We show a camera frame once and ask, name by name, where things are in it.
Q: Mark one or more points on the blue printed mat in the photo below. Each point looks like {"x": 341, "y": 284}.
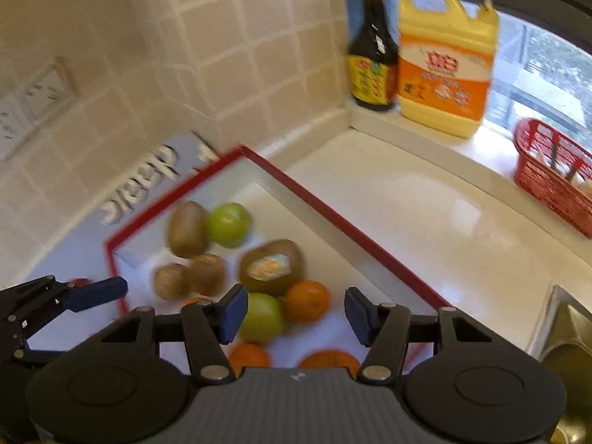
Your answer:
{"x": 69, "y": 259}

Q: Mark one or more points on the yellow detergent jug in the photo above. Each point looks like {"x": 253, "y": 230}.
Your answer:
{"x": 444, "y": 78}

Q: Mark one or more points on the large orange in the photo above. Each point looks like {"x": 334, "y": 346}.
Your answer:
{"x": 328, "y": 361}

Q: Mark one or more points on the large brown kiwi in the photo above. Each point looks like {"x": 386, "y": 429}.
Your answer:
{"x": 275, "y": 287}

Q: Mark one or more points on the small mandarin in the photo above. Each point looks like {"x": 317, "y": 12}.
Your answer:
{"x": 194, "y": 301}

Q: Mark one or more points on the window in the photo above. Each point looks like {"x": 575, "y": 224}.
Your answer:
{"x": 545, "y": 69}

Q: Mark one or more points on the small brown kiwi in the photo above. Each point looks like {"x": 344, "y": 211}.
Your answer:
{"x": 187, "y": 231}
{"x": 171, "y": 282}

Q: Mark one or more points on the dark soy sauce bottle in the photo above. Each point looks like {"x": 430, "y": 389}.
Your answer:
{"x": 372, "y": 55}

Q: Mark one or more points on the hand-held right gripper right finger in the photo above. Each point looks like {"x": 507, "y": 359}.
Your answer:
{"x": 358, "y": 314}

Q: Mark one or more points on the stainless steel sink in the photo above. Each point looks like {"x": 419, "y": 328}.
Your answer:
{"x": 571, "y": 333}

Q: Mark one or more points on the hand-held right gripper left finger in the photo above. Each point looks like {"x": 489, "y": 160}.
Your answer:
{"x": 233, "y": 312}

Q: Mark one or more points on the green apple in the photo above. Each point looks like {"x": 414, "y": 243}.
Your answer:
{"x": 263, "y": 319}
{"x": 229, "y": 224}

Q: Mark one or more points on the red plastic basket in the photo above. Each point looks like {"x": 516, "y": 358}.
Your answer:
{"x": 545, "y": 180}

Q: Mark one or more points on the red box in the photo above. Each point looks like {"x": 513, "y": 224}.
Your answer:
{"x": 296, "y": 208}

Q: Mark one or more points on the round brown passion fruit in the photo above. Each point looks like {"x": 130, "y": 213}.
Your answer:
{"x": 208, "y": 275}

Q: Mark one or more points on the white wall socket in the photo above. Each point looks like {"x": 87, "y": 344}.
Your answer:
{"x": 14, "y": 127}
{"x": 46, "y": 90}

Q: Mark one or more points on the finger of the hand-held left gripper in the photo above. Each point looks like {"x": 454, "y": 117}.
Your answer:
{"x": 99, "y": 292}

